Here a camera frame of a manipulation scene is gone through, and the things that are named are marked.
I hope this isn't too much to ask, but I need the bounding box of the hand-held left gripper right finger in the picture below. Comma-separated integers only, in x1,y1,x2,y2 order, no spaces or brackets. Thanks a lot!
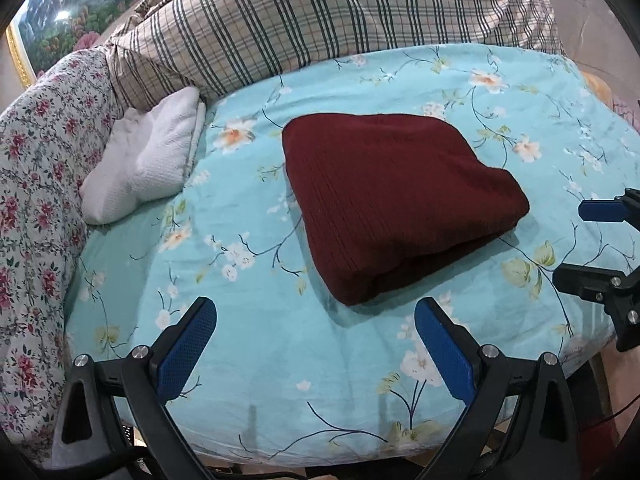
414,296,596,480

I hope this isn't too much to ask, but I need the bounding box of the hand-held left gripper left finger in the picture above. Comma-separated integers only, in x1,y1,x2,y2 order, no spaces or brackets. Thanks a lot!
52,296,218,480

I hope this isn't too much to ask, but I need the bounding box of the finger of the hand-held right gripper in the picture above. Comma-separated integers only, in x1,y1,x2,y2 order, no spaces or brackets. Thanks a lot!
552,262,640,353
577,187,640,232

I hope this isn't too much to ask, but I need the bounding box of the maroon knit sweater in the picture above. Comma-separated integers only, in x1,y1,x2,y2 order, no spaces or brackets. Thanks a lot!
281,112,531,307

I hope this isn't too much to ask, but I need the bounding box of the light blue floral bed sheet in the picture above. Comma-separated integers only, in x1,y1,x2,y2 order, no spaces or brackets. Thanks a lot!
64,42,640,463

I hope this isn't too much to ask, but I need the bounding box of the orange cloth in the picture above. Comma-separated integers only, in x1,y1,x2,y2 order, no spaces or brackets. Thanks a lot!
580,71,614,107

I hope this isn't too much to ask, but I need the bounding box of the white textured pillow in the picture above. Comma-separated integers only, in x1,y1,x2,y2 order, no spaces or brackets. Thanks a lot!
79,86,207,226

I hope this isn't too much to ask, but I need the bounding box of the pink floral quilt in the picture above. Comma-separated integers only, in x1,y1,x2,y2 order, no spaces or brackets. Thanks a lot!
0,47,123,453

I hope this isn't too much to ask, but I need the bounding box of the beige plaid quilt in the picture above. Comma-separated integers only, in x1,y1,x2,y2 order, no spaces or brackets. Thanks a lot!
107,0,566,111

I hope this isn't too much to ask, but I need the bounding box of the framed landscape wall painting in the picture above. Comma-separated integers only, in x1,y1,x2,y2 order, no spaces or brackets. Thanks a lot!
5,0,208,83

